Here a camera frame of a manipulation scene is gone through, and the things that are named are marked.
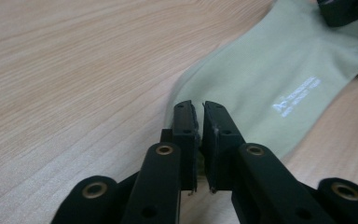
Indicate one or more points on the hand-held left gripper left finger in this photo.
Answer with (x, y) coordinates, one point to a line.
(185, 146)

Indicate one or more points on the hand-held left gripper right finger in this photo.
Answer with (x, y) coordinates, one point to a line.
(219, 146)

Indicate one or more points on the pale green sock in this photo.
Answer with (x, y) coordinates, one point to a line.
(261, 77)

